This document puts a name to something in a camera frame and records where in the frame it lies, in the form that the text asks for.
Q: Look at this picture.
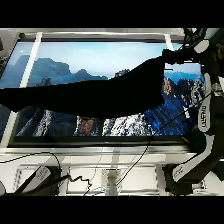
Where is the black garment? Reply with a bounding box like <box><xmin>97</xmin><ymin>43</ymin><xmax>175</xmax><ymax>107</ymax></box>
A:
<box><xmin>0</xmin><ymin>56</ymin><xmax>168</xmax><ymax>120</ymax></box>

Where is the black cable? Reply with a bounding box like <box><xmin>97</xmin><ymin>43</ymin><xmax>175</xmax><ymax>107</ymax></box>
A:
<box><xmin>0</xmin><ymin>151</ymin><xmax>63</xmax><ymax>174</ymax></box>
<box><xmin>114</xmin><ymin>94</ymin><xmax>212</xmax><ymax>187</ymax></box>

